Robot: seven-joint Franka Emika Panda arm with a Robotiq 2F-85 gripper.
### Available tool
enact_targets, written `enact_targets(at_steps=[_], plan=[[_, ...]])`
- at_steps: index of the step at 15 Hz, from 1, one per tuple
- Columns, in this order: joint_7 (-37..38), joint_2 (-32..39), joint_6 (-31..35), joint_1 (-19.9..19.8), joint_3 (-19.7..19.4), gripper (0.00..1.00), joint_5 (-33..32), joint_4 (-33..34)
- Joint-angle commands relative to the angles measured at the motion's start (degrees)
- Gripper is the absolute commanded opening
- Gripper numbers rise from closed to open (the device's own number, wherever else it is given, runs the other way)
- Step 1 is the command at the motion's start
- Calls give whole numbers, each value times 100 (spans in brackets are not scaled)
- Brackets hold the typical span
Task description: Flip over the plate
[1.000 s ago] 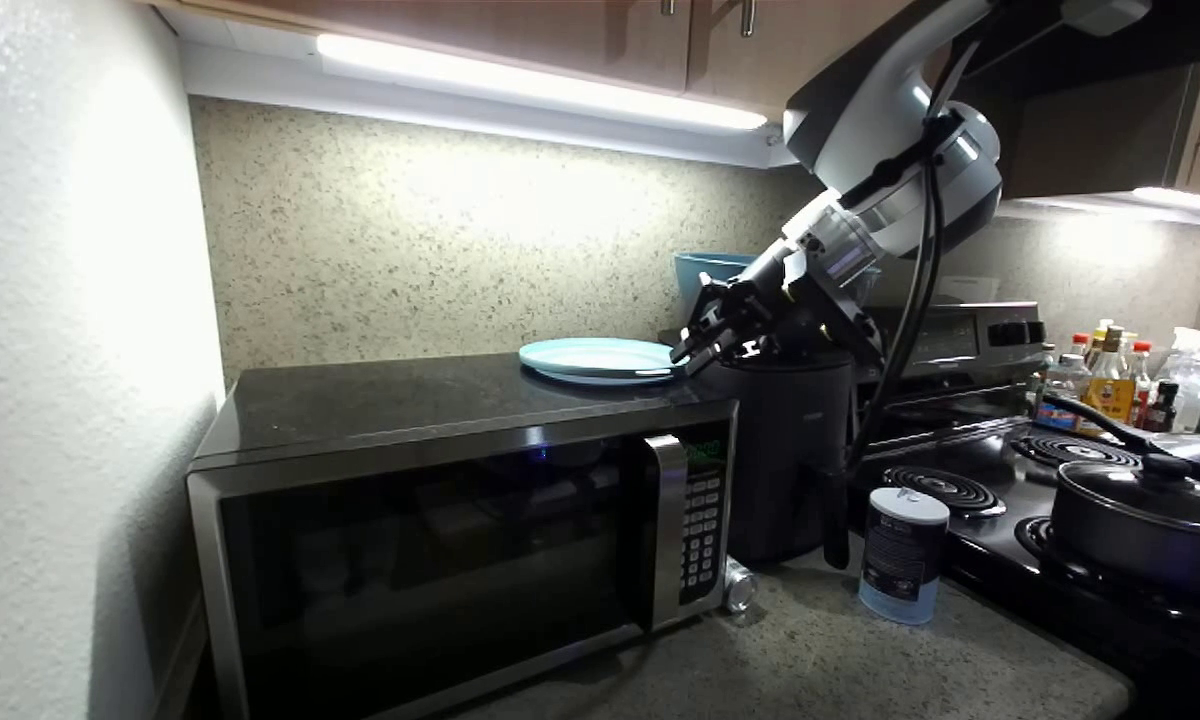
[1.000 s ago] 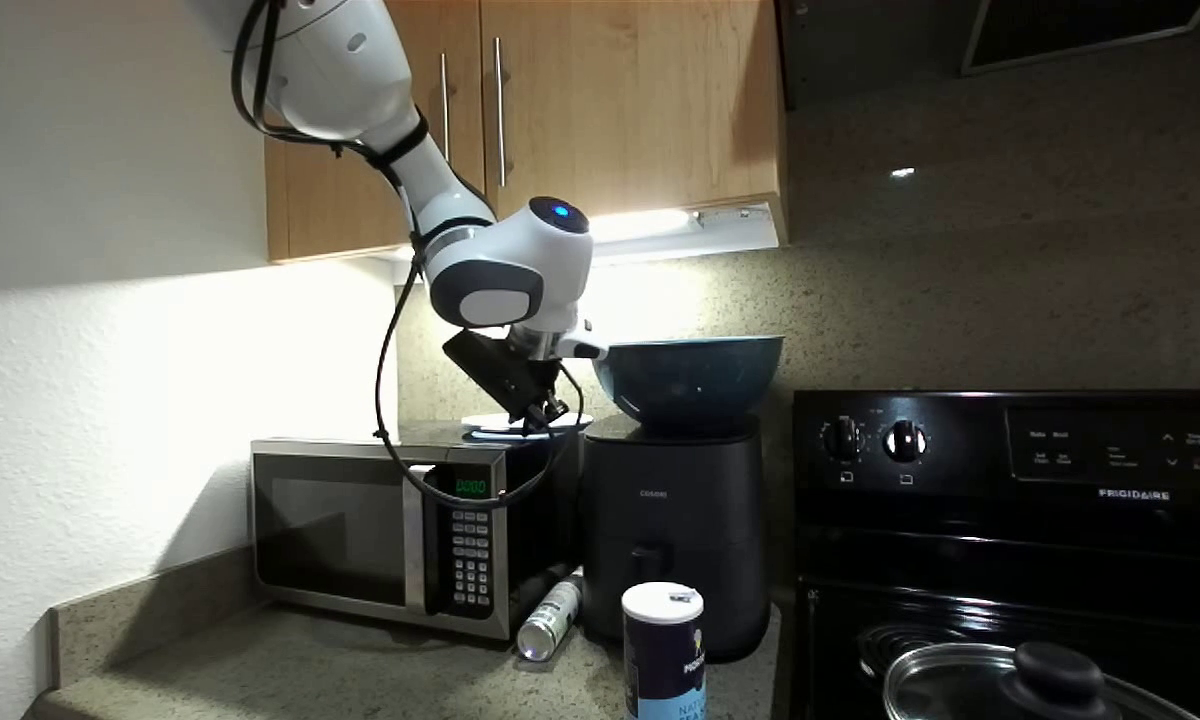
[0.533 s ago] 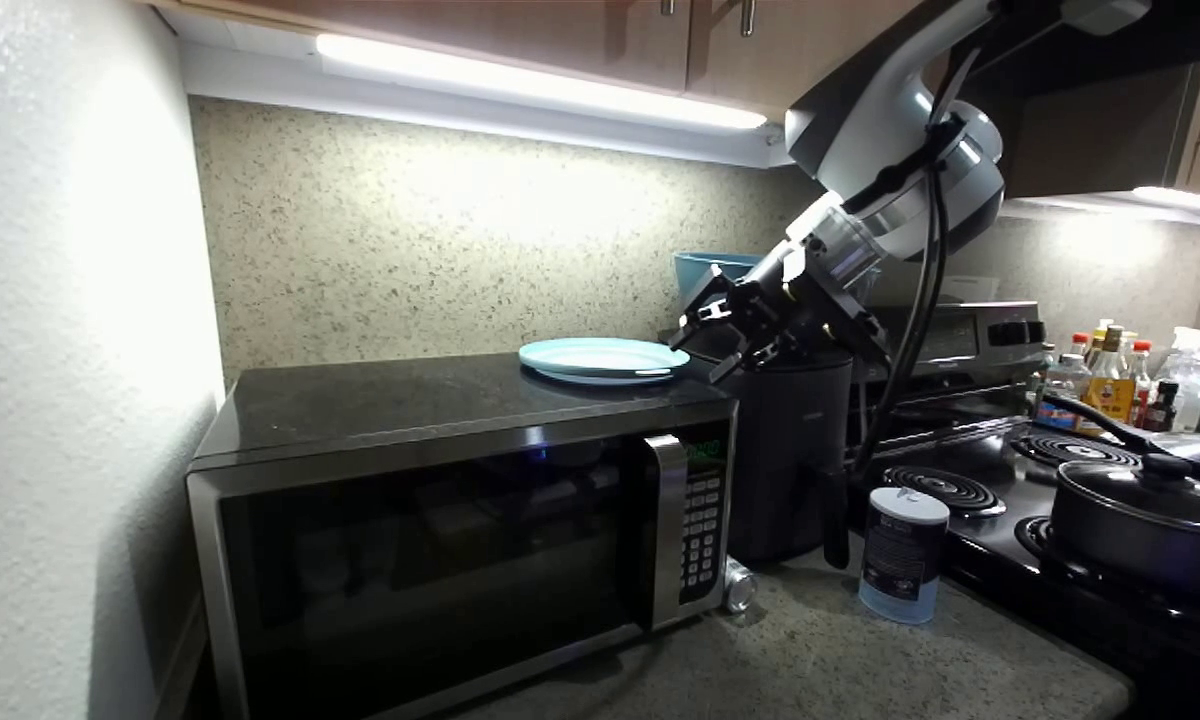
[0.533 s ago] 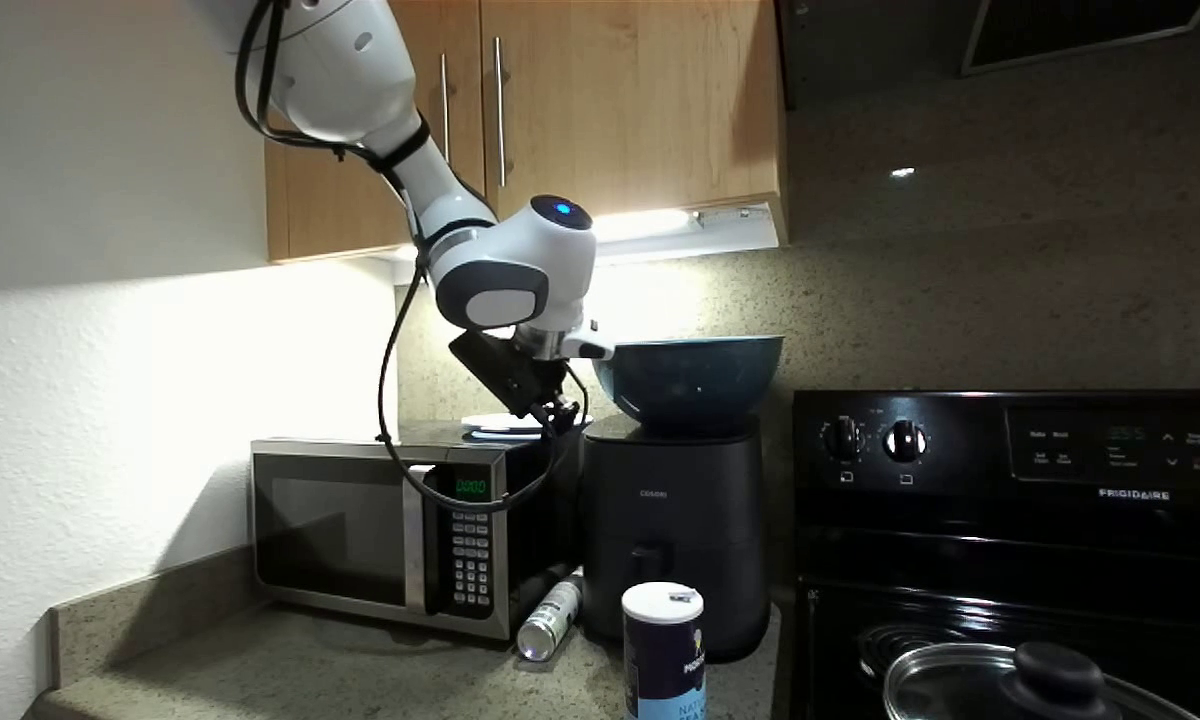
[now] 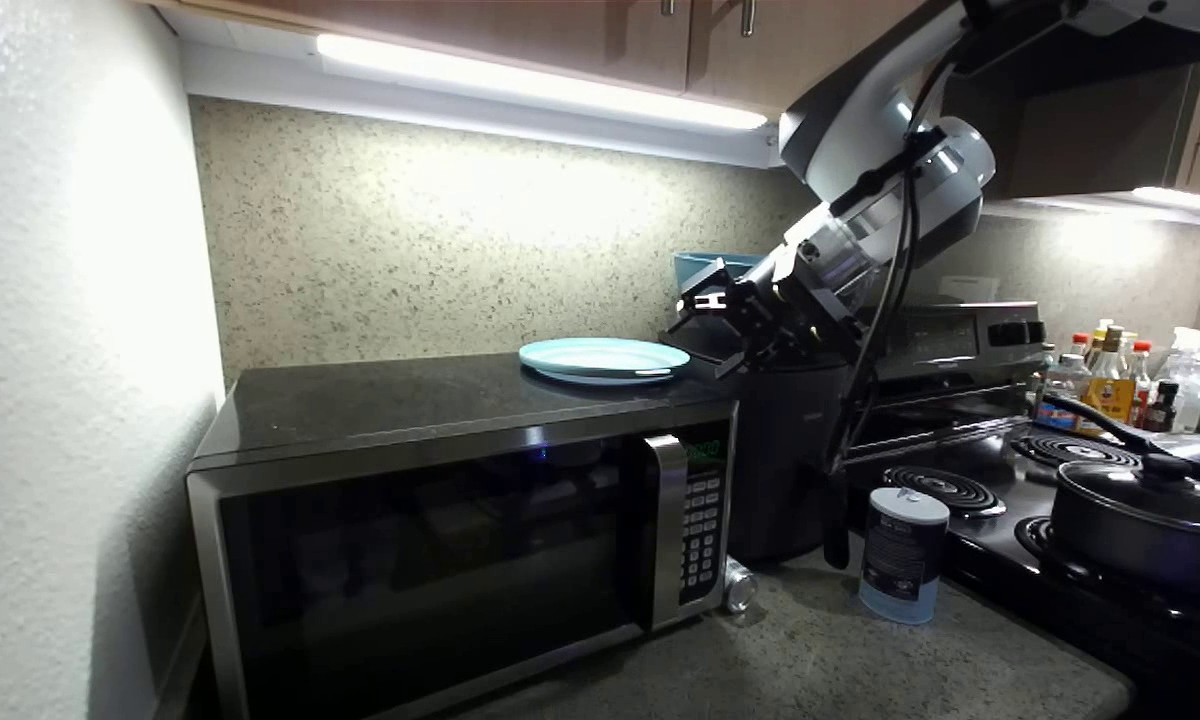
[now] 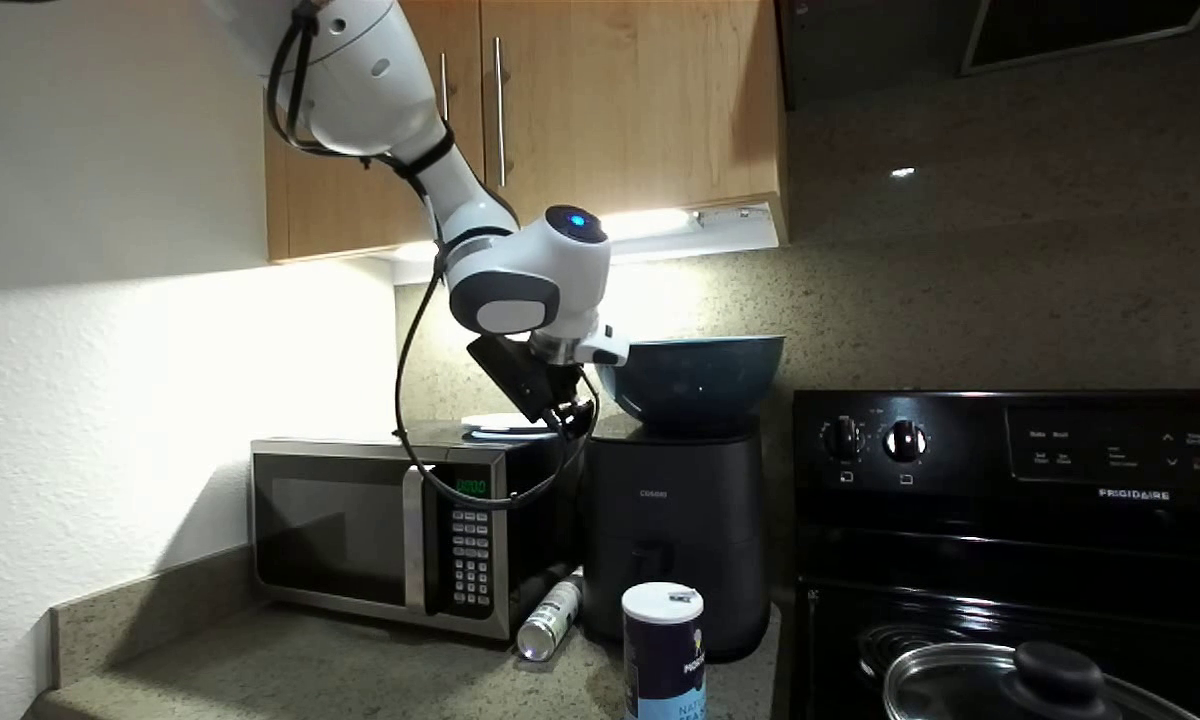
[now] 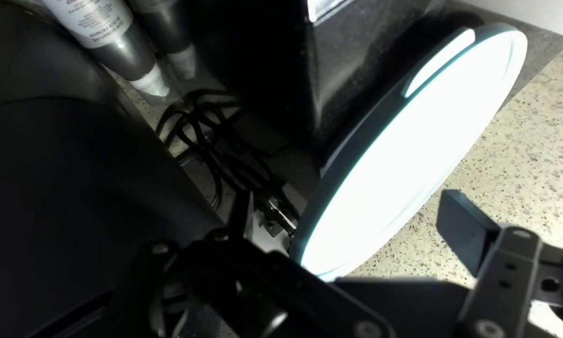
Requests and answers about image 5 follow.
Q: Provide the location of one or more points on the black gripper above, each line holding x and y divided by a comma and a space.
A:
806, 312

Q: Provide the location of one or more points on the light blue plate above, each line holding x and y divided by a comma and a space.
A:
602, 360

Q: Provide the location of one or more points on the teal bowl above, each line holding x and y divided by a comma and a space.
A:
707, 266

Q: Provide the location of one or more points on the black coffee maker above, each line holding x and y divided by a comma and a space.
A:
795, 454

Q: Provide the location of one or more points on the clear plastic bottle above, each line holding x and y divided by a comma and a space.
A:
740, 589

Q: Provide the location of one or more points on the blue canister white lid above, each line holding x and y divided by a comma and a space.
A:
902, 563

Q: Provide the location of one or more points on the clear plastic container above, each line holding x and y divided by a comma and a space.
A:
1061, 385

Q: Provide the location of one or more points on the black kitchen stove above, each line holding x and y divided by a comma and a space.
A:
1003, 535

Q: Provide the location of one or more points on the black steel microwave oven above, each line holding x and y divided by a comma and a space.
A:
424, 563

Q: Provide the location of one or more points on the yellow oil bottle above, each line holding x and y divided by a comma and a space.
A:
1110, 383

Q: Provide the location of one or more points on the dark range hood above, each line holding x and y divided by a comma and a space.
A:
1092, 120

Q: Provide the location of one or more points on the red cap bottle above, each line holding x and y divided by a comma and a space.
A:
1141, 383

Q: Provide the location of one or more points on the white plastic jug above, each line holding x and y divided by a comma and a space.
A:
1184, 383

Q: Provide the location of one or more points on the black cooking pan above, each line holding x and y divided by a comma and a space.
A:
1132, 547

